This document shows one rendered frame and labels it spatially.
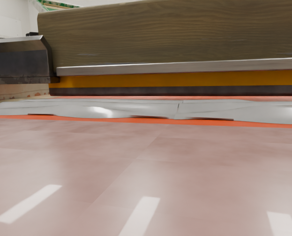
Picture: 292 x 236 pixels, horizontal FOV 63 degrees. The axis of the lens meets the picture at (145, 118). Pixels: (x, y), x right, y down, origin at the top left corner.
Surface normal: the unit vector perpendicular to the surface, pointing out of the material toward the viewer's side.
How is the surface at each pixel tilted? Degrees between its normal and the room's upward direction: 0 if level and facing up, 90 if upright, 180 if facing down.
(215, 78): 90
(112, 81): 90
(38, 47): 135
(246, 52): 90
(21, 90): 90
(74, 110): 42
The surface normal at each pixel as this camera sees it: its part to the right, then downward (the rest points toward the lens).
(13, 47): -0.18, 0.82
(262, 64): -0.29, 0.18
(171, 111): -0.17, -0.70
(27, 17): 0.96, 0.03
